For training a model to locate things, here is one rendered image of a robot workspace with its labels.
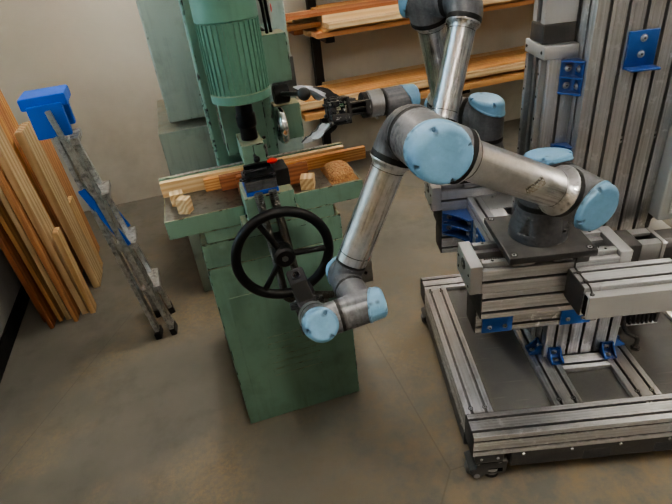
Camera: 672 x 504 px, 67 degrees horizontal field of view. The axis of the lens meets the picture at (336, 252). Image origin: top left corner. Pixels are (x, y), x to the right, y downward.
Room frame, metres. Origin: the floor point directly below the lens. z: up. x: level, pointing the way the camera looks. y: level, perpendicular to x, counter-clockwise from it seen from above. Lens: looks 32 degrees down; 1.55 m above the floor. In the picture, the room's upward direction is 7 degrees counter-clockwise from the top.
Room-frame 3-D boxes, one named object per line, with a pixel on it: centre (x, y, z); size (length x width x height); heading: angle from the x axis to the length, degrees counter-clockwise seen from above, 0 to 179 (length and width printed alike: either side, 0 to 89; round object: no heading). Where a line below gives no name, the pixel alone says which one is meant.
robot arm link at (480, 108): (1.65, -0.54, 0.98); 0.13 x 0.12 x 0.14; 52
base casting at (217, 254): (1.66, 0.25, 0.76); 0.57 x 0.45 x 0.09; 13
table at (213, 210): (1.44, 0.20, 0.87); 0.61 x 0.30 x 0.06; 103
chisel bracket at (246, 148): (1.56, 0.23, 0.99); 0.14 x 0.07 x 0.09; 13
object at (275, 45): (1.78, 0.12, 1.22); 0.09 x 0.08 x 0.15; 13
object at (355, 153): (1.56, 0.13, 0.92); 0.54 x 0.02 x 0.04; 103
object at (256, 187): (1.35, 0.17, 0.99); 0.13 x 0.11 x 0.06; 103
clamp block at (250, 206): (1.35, 0.18, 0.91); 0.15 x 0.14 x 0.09; 103
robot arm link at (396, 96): (1.46, -0.23, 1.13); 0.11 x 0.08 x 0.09; 103
